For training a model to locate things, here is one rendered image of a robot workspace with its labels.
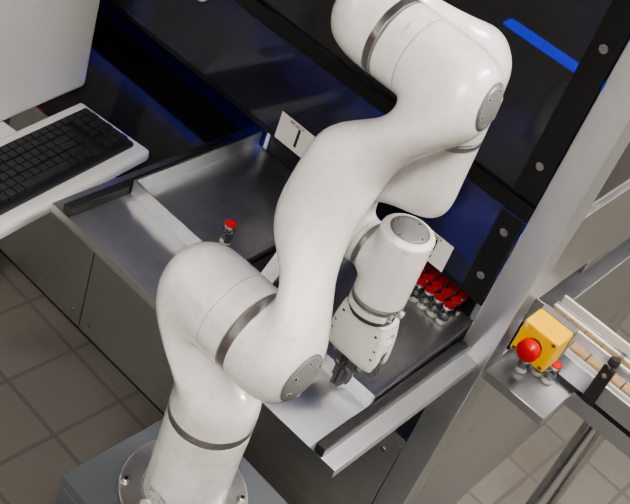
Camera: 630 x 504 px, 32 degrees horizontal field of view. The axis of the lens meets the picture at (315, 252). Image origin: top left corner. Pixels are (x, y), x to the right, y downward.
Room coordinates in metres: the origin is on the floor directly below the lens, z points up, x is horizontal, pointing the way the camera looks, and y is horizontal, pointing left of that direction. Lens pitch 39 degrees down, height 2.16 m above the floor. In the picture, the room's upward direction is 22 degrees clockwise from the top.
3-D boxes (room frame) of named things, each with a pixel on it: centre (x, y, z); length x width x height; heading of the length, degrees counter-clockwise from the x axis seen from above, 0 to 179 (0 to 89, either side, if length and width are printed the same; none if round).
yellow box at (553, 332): (1.44, -0.42, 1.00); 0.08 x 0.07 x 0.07; 152
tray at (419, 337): (1.45, -0.14, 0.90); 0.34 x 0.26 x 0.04; 152
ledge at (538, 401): (1.46, -0.45, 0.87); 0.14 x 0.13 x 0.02; 152
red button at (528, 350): (1.40, -0.40, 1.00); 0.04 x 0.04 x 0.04; 62
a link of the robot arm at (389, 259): (1.26, -0.11, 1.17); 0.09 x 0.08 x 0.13; 61
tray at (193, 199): (1.61, 0.16, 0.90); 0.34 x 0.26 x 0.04; 152
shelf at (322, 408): (1.47, 0.04, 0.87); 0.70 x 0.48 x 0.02; 62
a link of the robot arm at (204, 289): (0.98, 0.08, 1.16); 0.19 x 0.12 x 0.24; 61
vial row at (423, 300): (1.55, -0.19, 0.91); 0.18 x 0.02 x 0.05; 62
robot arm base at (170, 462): (0.96, 0.05, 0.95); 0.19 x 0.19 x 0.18
